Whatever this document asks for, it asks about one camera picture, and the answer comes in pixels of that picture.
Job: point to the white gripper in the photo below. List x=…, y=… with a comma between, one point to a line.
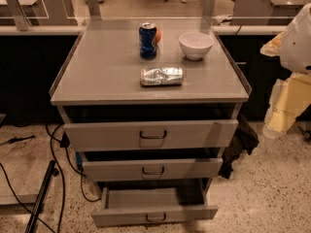
x=296, y=47

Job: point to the grey bottom drawer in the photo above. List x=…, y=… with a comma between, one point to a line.
x=157, y=205

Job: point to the grey drawer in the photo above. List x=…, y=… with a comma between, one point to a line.
x=151, y=135
x=157, y=205
x=158, y=169

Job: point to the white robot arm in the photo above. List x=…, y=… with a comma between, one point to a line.
x=293, y=45

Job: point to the grey middle drawer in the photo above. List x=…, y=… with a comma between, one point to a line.
x=158, y=169

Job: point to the grey top drawer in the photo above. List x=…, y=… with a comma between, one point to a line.
x=151, y=135

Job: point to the grey drawer cabinet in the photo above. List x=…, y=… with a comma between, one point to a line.
x=101, y=83

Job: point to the black cloth on floor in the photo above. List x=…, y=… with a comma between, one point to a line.
x=245, y=139

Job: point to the grey far right table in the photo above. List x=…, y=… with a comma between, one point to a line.
x=266, y=12

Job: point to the grey table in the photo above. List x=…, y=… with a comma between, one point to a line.
x=266, y=12
x=41, y=12

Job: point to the white bowl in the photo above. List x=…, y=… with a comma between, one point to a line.
x=195, y=45

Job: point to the silver crushed can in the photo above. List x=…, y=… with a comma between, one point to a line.
x=161, y=76

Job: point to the orange fruit behind can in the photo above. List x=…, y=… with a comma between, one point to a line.
x=157, y=35

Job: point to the blue soda can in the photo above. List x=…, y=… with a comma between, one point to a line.
x=147, y=37

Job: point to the grey far left table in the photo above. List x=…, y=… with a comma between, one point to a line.
x=41, y=12

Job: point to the black bar on floor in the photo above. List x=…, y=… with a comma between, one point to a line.
x=32, y=222

